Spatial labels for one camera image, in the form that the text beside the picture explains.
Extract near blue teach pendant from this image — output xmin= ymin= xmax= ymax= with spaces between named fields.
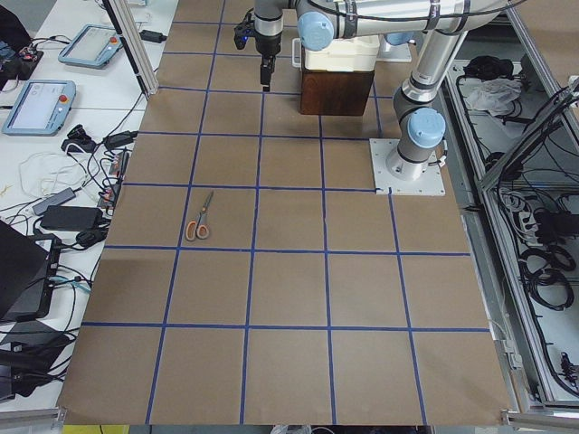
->
xmin=2 ymin=80 xmax=76 ymax=137

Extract dark brown wooden cabinet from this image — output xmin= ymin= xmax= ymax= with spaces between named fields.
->
xmin=299 ymin=69 xmax=375 ymax=117

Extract black laptop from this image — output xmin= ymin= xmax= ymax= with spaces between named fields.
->
xmin=1 ymin=222 xmax=62 ymax=323

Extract white crumpled cloth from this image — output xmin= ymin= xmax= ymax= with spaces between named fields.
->
xmin=465 ymin=78 xmax=523 ymax=116

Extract orange grey scissors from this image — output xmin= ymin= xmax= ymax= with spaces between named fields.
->
xmin=185 ymin=191 xmax=214 ymax=241

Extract aluminium frame post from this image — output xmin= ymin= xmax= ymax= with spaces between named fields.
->
xmin=102 ymin=0 xmax=158 ymax=99

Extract far blue teach pendant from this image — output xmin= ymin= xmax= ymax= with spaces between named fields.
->
xmin=58 ymin=24 xmax=122 ymax=69

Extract white coiled cable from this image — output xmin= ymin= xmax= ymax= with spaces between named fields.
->
xmin=18 ymin=151 xmax=91 ymax=198

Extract brown paper table cover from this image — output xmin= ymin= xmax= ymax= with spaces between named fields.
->
xmin=59 ymin=1 xmax=510 ymax=425

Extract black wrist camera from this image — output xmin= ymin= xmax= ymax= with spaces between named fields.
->
xmin=233 ymin=9 xmax=254 ymax=51

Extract blue teach pendant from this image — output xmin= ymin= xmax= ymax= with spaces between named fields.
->
xmin=58 ymin=24 xmax=122 ymax=69
xmin=2 ymin=80 xmax=76 ymax=137

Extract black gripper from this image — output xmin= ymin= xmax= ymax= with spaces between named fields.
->
xmin=255 ymin=31 xmax=281 ymax=92

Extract white plastic tray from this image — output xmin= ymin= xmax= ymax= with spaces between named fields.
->
xmin=291 ymin=35 xmax=380 ymax=72

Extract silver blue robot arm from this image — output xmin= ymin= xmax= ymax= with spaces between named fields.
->
xmin=253 ymin=0 xmax=296 ymax=92
xmin=294 ymin=0 xmax=512 ymax=181

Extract black power adapter brick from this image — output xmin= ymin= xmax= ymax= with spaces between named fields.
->
xmin=40 ymin=205 xmax=103 ymax=231

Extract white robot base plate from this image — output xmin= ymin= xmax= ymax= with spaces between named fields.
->
xmin=369 ymin=138 xmax=446 ymax=197

